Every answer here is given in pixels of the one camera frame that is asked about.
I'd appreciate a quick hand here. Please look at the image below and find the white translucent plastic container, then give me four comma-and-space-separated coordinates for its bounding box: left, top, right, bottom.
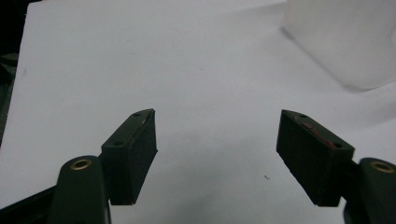
281, 0, 396, 91

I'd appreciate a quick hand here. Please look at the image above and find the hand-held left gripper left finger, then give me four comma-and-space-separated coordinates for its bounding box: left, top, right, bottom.
48, 107, 159, 224

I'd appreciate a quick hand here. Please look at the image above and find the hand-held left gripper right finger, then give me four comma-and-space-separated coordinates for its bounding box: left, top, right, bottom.
276, 108, 396, 224

